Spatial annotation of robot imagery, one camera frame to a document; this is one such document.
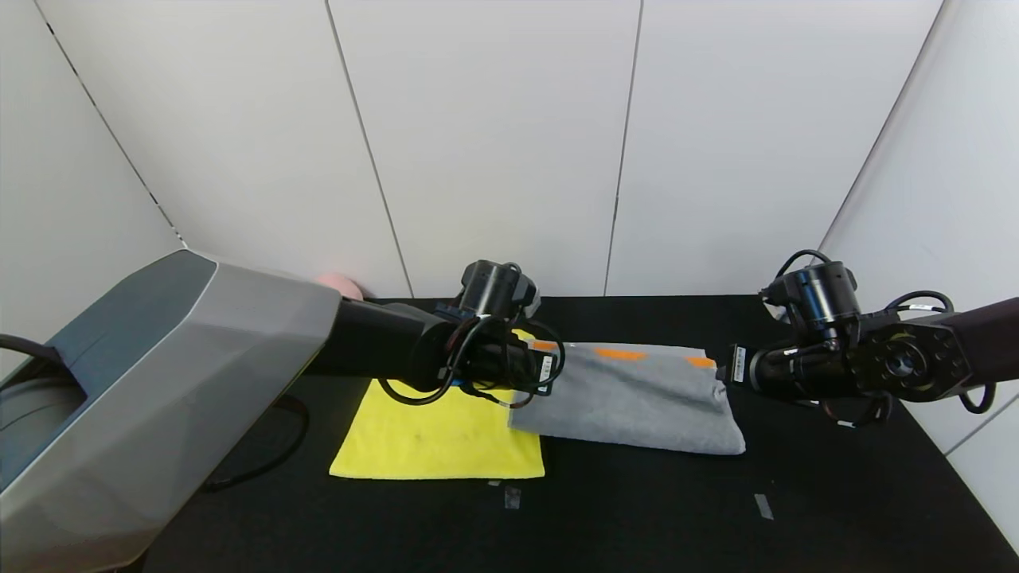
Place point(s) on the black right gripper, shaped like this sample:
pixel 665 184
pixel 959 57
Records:
pixel 738 365

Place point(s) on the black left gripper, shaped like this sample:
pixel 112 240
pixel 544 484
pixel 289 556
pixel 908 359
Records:
pixel 546 370

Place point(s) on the grey towel with orange marks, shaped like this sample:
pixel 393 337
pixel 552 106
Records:
pixel 637 406

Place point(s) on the yellow towel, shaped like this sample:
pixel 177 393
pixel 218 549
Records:
pixel 430 438

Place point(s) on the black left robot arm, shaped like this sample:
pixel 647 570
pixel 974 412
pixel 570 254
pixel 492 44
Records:
pixel 159 382

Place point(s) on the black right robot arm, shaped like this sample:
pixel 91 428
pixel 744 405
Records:
pixel 915 362

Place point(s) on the large clear tape piece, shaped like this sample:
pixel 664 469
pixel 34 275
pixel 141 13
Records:
pixel 513 497

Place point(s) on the grey tape strip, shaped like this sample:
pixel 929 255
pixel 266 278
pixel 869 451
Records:
pixel 763 506

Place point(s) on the pink plush peach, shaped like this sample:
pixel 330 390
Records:
pixel 342 286

